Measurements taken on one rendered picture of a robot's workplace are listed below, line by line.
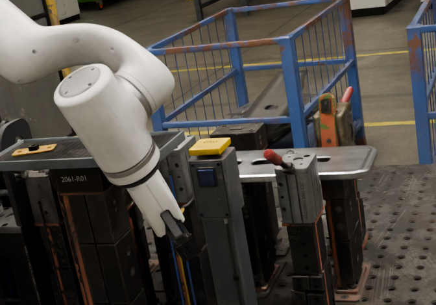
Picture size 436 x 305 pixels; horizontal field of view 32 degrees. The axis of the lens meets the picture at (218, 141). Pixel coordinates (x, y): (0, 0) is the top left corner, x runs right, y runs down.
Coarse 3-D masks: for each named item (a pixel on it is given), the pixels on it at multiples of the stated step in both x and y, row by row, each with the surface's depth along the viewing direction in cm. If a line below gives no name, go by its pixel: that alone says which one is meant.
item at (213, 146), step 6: (216, 138) 136; (222, 138) 136; (228, 138) 135; (198, 144) 135; (204, 144) 134; (210, 144) 134; (216, 144) 133; (222, 144) 132; (228, 144) 135; (192, 150) 132; (198, 150) 132; (204, 150) 132; (210, 150) 131; (216, 150) 131; (222, 150) 132
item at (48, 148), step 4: (32, 144) 149; (36, 144) 148; (28, 148) 150; (32, 148) 147; (36, 148) 147; (40, 148) 149; (44, 148) 148; (48, 148) 148; (52, 148) 147; (16, 152) 148; (20, 152) 148; (24, 152) 147; (28, 152) 147; (32, 152) 147; (36, 152) 147; (40, 152) 147; (12, 156) 147
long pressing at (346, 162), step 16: (240, 160) 173; (256, 160) 171; (336, 160) 162; (352, 160) 160; (368, 160) 160; (240, 176) 162; (256, 176) 161; (272, 176) 159; (320, 176) 155; (336, 176) 154; (352, 176) 153
